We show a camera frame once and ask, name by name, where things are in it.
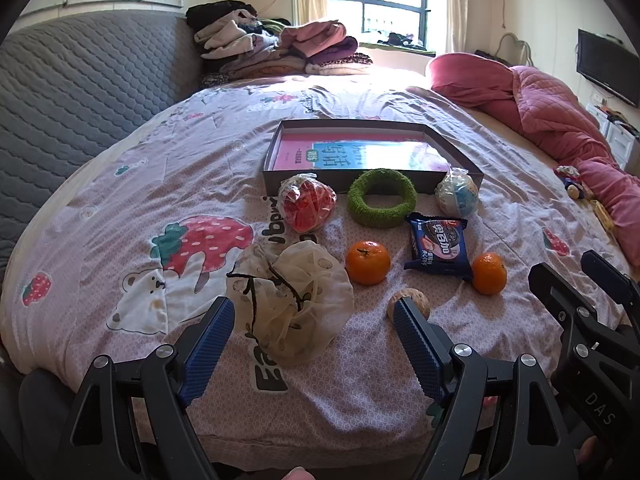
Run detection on blue cookie packet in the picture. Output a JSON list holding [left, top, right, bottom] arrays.
[[404, 212, 473, 281]]

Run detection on cream mesh drawstring bag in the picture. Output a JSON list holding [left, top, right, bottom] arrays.
[[226, 240, 355, 367]]

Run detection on orange mandarin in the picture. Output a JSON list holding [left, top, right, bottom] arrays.
[[345, 240, 391, 286], [471, 252, 508, 295]]

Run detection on small colourful toy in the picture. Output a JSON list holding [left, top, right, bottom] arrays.
[[555, 165, 593, 201]]

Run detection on green windowsill mat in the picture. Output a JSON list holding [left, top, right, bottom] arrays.
[[357, 42, 436, 58]]

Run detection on beige bedsheet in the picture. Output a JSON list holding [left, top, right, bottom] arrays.
[[465, 107, 631, 271]]

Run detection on purple folded garment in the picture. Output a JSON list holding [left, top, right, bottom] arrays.
[[305, 37, 360, 65]]

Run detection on person's right hand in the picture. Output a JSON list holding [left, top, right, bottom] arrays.
[[582, 435, 608, 466]]

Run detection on pink quilt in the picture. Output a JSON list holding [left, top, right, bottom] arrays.
[[480, 65, 640, 256]]

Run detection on pile of folded clothes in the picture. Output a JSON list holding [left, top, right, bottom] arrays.
[[220, 35, 306, 77]]

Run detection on black folded garment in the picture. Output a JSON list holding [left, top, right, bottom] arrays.
[[186, 2, 258, 32]]

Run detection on green knitted ring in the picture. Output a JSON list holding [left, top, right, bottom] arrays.
[[347, 168, 417, 229]]

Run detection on white blue toy egg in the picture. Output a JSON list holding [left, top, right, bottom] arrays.
[[434, 166, 478, 217]]

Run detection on pink pillow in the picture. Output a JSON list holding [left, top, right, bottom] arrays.
[[426, 52, 516, 111]]

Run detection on red toy egg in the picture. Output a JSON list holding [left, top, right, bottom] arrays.
[[278, 173, 337, 233]]

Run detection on pink folded garment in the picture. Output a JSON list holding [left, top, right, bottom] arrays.
[[280, 19, 358, 58]]

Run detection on grey quilted headboard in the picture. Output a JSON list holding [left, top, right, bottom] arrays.
[[0, 10, 206, 286]]

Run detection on white heart-shaped wire frame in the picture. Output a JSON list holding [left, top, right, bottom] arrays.
[[500, 32, 533, 66]]

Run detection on grey cardboard box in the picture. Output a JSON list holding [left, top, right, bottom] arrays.
[[262, 120, 485, 196]]

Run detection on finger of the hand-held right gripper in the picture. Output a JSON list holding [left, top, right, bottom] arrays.
[[582, 250, 640, 318], [528, 261, 608, 361]]

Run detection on black television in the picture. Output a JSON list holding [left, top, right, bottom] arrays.
[[576, 29, 640, 107]]

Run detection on beige folded garment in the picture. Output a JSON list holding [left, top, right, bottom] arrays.
[[194, 20, 261, 59]]

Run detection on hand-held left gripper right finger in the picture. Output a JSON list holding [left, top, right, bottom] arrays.
[[392, 296, 581, 480]]

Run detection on leopard print cloth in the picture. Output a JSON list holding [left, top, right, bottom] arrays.
[[305, 52, 373, 69]]

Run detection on white cabinet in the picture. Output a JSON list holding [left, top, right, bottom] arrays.
[[585, 105, 640, 171]]

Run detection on walnut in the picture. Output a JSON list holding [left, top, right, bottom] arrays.
[[387, 287, 431, 321]]

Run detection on dark clothes on windowsill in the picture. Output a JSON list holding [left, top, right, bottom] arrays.
[[380, 32, 426, 51]]

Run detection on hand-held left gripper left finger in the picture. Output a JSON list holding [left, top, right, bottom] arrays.
[[52, 296, 236, 480]]

